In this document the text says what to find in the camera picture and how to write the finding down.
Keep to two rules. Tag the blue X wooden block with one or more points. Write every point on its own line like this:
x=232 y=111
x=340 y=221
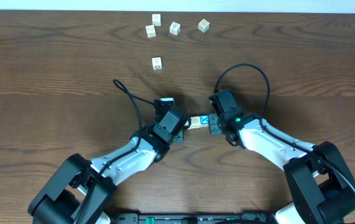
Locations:
x=204 y=121

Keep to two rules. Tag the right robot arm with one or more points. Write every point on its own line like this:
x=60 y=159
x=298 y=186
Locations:
x=320 y=182

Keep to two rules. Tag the red-sided wooden block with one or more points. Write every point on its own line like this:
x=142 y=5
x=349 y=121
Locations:
x=151 y=31

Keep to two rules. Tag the green-print wooden block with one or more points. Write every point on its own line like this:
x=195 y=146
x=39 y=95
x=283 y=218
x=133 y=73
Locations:
x=203 y=25

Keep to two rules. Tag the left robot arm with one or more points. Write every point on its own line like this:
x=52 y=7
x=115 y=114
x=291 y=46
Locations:
x=80 y=189

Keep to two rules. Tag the top wooden block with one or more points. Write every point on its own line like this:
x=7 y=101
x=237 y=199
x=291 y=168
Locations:
x=156 y=20

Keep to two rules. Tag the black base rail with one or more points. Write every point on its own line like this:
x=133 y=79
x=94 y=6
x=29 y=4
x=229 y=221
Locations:
x=133 y=218

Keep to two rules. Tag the wooden block numeral three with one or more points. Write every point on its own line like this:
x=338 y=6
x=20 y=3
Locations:
x=175 y=28

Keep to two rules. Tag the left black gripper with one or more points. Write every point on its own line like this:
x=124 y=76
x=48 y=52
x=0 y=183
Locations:
x=179 y=134

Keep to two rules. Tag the yellow-sided wooden block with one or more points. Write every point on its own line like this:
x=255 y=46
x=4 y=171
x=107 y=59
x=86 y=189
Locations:
x=193 y=122

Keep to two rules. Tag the wooden block soccer ball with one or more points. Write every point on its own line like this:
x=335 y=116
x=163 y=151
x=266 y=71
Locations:
x=156 y=63

